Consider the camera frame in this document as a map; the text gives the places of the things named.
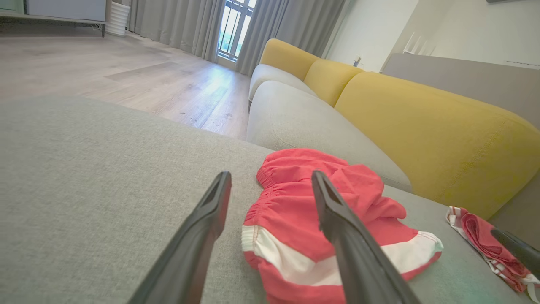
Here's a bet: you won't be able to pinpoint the medium yellow sofa back cushion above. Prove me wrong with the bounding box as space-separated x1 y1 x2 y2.
304 59 364 107

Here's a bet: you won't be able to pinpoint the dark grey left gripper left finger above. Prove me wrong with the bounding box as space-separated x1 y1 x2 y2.
128 171 233 304

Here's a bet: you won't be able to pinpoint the grey curtain beside lamp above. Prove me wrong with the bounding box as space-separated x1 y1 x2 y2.
235 0 347 76

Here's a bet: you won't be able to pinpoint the white ribbed plant pot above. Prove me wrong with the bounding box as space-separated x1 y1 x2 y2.
105 1 131 37

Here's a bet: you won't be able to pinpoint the small yellow sofa back cushion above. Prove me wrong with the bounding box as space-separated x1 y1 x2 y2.
259 39 320 81

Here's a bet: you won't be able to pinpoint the red white jersey shirt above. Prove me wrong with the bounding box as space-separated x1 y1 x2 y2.
446 206 540 304

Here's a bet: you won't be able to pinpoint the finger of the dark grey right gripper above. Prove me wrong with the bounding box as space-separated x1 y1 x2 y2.
491 228 540 277

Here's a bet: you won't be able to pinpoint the large yellow sofa back cushion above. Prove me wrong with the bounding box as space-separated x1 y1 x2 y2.
335 72 540 220

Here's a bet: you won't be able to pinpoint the grey green TV cabinet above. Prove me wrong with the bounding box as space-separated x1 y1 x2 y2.
0 0 112 38

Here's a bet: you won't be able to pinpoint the balcony window with railing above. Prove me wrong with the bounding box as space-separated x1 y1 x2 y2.
217 0 257 62

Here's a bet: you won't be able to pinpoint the pale grey sofa seat cushion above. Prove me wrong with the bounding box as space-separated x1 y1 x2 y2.
249 64 318 102

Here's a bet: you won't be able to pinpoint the red white sports shorts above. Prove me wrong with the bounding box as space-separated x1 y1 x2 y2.
242 148 444 304

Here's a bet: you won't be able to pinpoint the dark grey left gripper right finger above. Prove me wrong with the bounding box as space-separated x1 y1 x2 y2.
311 170 422 304

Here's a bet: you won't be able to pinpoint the grey and yellow sofa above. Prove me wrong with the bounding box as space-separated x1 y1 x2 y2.
0 95 540 304

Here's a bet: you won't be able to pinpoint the wide grey curtain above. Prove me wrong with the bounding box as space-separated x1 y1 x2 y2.
128 0 225 63

